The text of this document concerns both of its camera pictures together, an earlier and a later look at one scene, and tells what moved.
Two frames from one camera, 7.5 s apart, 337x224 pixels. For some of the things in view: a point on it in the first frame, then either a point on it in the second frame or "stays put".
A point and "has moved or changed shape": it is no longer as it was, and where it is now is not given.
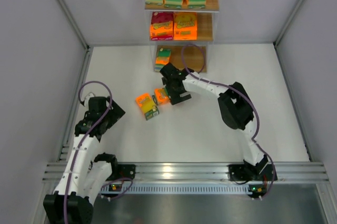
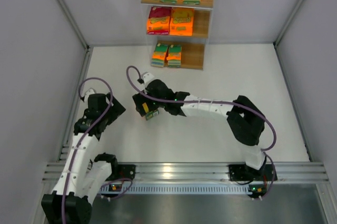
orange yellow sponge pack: (147, 106) stays put
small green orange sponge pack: (161, 96) has moved or changed shape
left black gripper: (116, 112) stays put
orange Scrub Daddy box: (185, 25) has moved or changed shape
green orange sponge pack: (162, 58) has moved or changed shape
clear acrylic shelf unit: (182, 6) stays put
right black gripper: (170, 93) -> (142, 104)
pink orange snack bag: (162, 26) has moved or changed shape
